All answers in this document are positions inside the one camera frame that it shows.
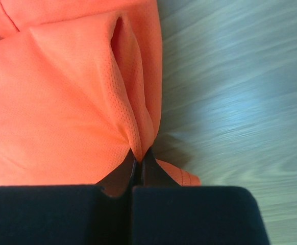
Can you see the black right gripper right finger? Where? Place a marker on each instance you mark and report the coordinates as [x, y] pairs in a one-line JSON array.
[[163, 212]]

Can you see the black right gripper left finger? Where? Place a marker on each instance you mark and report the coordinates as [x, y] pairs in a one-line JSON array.
[[69, 214]]

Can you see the orange t shirt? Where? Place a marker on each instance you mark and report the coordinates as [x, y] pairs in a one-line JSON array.
[[80, 87]]

